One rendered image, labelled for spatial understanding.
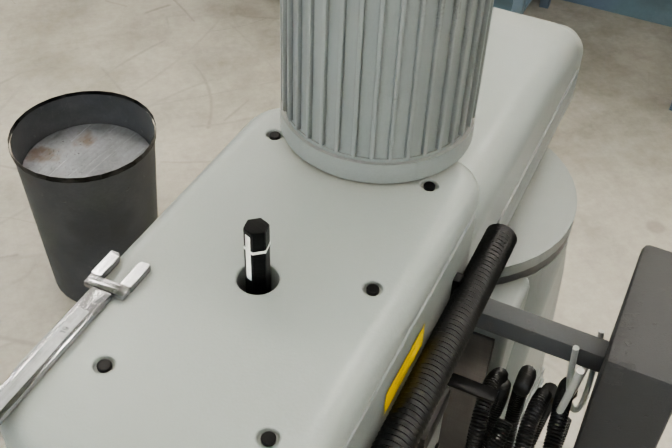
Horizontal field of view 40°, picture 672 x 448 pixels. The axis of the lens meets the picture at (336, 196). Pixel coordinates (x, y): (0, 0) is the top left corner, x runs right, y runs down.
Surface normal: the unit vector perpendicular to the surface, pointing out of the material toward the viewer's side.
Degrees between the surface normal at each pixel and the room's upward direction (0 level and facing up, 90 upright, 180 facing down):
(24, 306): 0
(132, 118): 86
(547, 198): 0
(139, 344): 0
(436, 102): 90
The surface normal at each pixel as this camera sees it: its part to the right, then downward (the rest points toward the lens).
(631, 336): 0.04, -0.76
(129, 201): 0.70, 0.53
